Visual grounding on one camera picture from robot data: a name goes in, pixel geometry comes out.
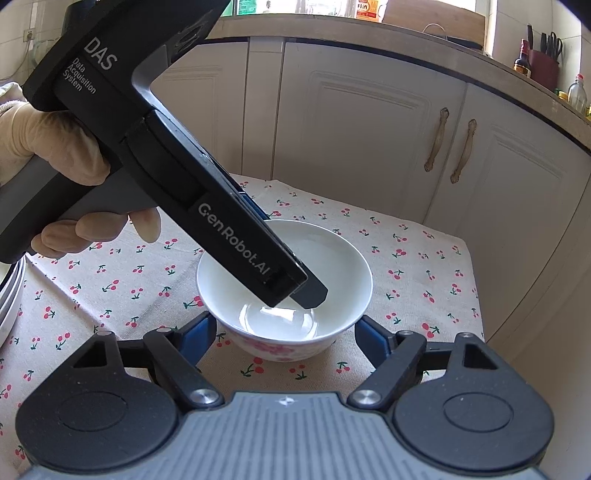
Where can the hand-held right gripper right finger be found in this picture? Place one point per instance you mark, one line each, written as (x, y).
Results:
(371, 334)

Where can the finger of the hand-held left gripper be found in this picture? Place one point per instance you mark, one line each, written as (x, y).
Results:
(258, 207)
(311, 290)

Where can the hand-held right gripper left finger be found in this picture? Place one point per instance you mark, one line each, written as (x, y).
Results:
(201, 330)

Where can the large pink-flower white bowl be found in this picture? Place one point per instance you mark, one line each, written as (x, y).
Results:
(341, 277)

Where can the large round fruit-print plate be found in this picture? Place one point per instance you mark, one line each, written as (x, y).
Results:
(5, 323)

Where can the person's left hand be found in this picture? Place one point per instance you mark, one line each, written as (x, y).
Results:
(41, 134)

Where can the white cabinet door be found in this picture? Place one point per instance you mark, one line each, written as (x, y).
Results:
(207, 115)
(360, 129)
(517, 194)

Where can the cherry-print tablecloth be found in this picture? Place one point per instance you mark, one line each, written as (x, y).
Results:
(415, 277)

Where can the narrow white cabinet panel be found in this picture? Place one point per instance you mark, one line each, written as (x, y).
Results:
(265, 106)

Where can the green bottle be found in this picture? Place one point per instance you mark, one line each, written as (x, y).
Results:
(249, 5)

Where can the orange-label bottle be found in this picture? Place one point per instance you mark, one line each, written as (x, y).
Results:
(369, 9)

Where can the stone kitchen countertop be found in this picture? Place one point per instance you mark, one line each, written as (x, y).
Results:
(415, 41)

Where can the wooden cutting board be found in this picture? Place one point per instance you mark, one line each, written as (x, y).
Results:
(434, 16)

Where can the dark sauce bottle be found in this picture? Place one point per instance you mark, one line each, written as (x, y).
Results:
(522, 60)

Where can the clear plastic bottle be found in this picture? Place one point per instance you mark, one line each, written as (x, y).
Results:
(577, 94)

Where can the dark red knife block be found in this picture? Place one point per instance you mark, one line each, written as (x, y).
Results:
(545, 64)

